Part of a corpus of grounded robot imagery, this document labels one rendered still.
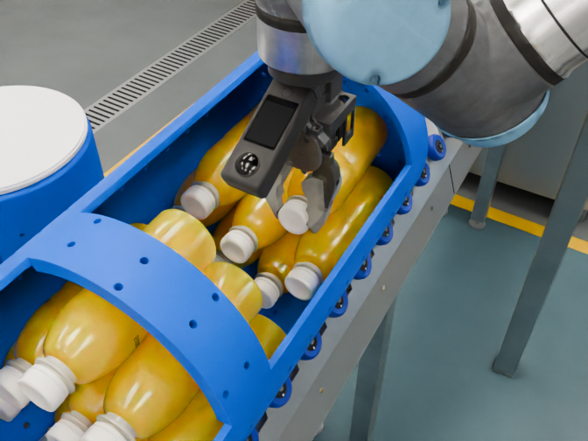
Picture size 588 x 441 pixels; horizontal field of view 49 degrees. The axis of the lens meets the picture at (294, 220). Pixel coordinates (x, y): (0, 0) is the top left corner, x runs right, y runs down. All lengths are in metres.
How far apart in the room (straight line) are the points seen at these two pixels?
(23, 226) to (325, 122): 0.53
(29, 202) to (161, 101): 2.06
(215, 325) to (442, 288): 1.68
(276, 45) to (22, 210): 0.54
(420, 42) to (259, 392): 0.33
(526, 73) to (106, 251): 0.36
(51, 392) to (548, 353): 1.73
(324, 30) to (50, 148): 0.67
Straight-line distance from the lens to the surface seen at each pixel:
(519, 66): 0.52
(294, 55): 0.59
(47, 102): 1.14
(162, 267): 0.55
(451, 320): 2.11
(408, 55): 0.46
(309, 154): 0.66
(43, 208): 1.02
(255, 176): 0.60
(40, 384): 0.57
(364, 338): 0.96
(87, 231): 0.59
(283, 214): 0.74
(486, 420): 1.94
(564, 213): 1.56
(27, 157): 1.03
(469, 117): 0.54
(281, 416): 0.81
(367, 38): 0.44
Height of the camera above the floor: 1.63
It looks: 44 degrees down
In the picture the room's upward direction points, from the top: straight up
